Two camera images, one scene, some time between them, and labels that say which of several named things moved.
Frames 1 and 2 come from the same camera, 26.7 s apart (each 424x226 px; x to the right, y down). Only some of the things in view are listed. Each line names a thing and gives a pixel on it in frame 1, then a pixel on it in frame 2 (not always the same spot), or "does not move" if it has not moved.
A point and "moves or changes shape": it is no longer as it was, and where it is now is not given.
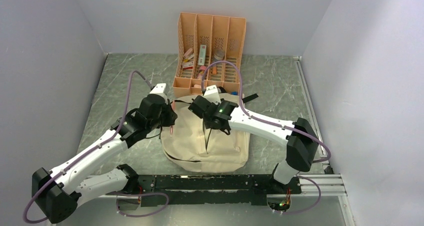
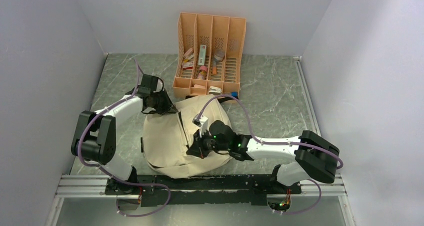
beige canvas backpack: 187,146 moves or changes shape
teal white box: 202,54 does not move
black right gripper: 206,125 to 197,149
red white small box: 188,65 does not move
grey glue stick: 219,55 does not move
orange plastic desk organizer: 204,39 does not move
